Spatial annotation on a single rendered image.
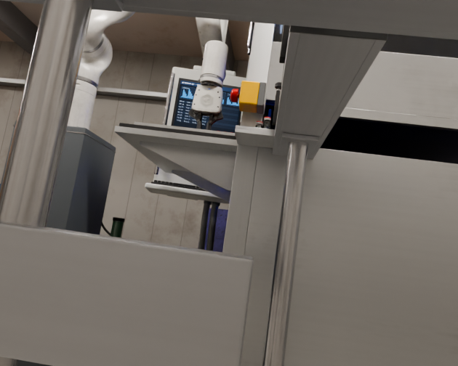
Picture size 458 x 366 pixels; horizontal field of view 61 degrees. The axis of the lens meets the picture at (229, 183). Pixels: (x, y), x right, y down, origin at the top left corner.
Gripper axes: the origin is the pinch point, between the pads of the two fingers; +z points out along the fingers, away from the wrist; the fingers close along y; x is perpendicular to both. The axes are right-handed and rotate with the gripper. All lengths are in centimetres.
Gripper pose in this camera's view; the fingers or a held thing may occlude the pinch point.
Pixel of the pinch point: (203, 128)
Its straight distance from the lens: 137.6
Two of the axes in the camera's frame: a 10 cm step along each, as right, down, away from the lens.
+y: 9.9, 1.3, -1.0
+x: 0.7, 1.6, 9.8
